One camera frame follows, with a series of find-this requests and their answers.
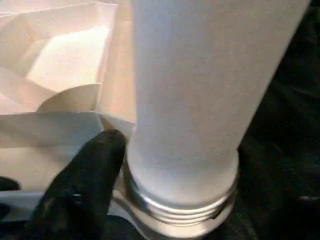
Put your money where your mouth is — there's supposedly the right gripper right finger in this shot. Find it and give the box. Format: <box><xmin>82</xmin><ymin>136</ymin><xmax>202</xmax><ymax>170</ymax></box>
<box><xmin>234</xmin><ymin>135</ymin><xmax>320</xmax><ymax>240</ymax></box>

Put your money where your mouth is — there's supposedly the white plastic table top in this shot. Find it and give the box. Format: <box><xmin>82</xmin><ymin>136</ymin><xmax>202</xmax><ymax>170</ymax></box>
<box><xmin>0</xmin><ymin>0</ymin><xmax>238</xmax><ymax>240</ymax></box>

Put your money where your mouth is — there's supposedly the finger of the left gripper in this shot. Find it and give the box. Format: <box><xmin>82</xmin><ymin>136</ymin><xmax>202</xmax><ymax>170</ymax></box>
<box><xmin>0</xmin><ymin>203</ymin><xmax>12</xmax><ymax>222</ymax></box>
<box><xmin>0</xmin><ymin>177</ymin><xmax>22</xmax><ymax>192</ymax></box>

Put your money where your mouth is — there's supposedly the black work mat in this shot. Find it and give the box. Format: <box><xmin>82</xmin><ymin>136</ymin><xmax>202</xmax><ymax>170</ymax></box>
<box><xmin>0</xmin><ymin>7</ymin><xmax>320</xmax><ymax>240</ymax></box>

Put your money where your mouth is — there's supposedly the white plastic table leg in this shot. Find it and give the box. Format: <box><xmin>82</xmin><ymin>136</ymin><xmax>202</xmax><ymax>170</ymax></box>
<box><xmin>122</xmin><ymin>0</ymin><xmax>312</xmax><ymax>225</ymax></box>

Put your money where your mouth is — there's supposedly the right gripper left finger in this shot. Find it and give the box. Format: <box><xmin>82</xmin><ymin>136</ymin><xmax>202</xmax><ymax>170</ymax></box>
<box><xmin>29</xmin><ymin>128</ymin><xmax>127</xmax><ymax>240</ymax></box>

